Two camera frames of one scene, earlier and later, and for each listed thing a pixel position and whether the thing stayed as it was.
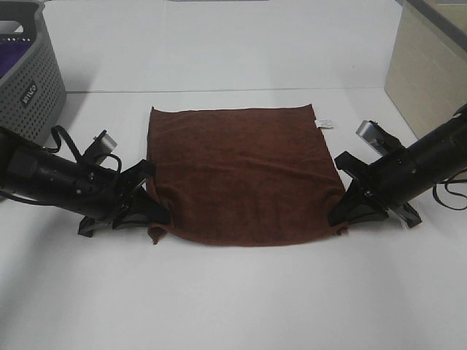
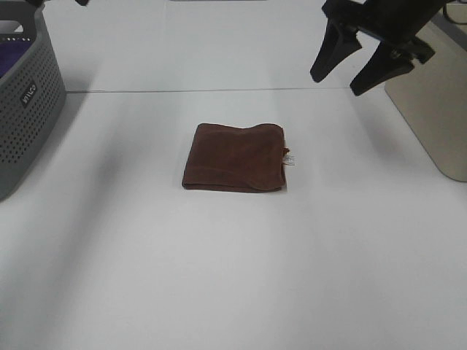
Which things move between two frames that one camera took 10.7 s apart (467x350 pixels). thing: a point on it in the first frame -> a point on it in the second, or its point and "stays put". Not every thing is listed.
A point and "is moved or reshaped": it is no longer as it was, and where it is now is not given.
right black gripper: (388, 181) -> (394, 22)
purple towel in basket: (10, 52) stays put
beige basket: (427, 74) stays put
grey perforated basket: (33, 95) stays put
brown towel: (242, 176) is moved or reshaped
